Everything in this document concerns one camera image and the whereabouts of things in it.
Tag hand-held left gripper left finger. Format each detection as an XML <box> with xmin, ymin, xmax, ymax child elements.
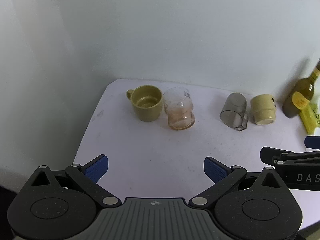
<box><xmin>31</xmin><ymin>154</ymin><xmax>121</xmax><ymax>207</ymax></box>

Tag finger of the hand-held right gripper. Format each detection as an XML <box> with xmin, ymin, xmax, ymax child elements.
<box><xmin>304</xmin><ymin>135</ymin><xmax>320</xmax><ymax>149</ymax></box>
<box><xmin>260</xmin><ymin>147</ymin><xmax>320</xmax><ymax>167</ymax></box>

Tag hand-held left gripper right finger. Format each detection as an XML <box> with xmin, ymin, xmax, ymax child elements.
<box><xmin>189</xmin><ymin>157</ymin><xmax>288</xmax><ymax>207</ymax></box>

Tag cream ceramic cup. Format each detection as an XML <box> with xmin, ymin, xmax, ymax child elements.
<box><xmin>250</xmin><ymin>94</ymin><xmax>277</xmax><ymax>126</ymax></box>

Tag grey transparent plastic cup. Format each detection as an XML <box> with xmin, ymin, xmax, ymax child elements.
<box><xmin>219</xmin><ymin>92</ymin><xmax>249</xmax><ymax>131</ymax></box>

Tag clear pinkish glass cup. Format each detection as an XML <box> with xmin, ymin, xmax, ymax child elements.
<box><xmin>162</xmin><ymin>87</ymin><xmax>195</xmax><ymax>131</ymax></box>

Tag yellow-green box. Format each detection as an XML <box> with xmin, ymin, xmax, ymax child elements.
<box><xmin>299</xmin><ymin>80</ymin><xmax>320</xmax><ymax>135</ymax></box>

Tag dark olive oil bottle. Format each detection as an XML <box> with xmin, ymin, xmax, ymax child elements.
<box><xmin>282</xmin><ymin>58</ymin><xmax>320</xmax><ymax>119</ymax></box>

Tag olive green mug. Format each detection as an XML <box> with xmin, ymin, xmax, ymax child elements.
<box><xmin>126</xmin><ymin>85</ymin><xmax>163</xmax><ymax>123</ymax></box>

